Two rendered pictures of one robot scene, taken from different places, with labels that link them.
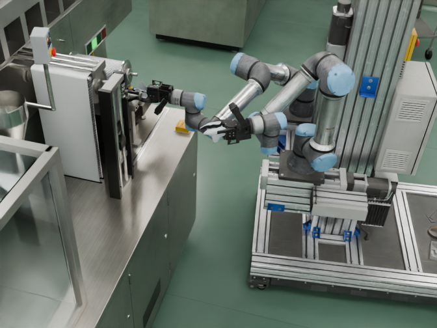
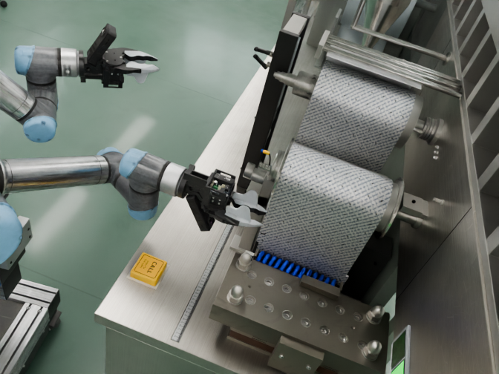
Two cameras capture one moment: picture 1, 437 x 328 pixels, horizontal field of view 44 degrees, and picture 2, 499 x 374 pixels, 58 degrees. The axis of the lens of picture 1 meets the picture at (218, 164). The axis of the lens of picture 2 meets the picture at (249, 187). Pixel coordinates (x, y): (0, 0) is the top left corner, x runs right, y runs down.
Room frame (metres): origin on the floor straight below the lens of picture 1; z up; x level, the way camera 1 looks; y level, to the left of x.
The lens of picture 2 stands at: (2.93, 0.29, 1.89)
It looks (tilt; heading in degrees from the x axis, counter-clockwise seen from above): 42 degrees down; 173
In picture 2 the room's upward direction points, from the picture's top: 17 degrees clockwise
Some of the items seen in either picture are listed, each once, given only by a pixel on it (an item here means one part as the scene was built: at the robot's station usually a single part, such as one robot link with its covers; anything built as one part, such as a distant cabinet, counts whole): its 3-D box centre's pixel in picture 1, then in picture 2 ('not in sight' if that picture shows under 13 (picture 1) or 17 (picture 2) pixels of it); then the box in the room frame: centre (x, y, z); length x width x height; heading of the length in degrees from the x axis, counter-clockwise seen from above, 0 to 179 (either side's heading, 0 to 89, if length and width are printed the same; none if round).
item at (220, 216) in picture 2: not in sight; (224, 213); (2.20, 0.34, 1.13); 0.09 x 0.05 x 0.02; 68
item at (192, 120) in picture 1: (195, 120); (139, 194); (2.12, 0.12, 1.04); 0.11 x 0.08 x 0.11; 48
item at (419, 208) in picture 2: not in sight; (414, 205); (2.20, 0.74, 1.28); 0.06 x 0.05 x 0.02; 77
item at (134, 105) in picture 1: (132, 117); (252, 210); (2.10, 0.42, 1.05); 0.06 x 0.05 x 0.31; 77
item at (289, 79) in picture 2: not in sight; (284, 77); (1.88, 0.42, 1.33); 0.06 x 0.03 x 0.03; 77
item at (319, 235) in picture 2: not in sight; (312, 234); (2.22, 0.55, 1.15); 0.23 x 0.01 x 0.18; 77
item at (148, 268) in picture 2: (183, 125); (148, 268); (2.24, 0.19, 0.91); 0.07 x 0.07 x 0.02; 77
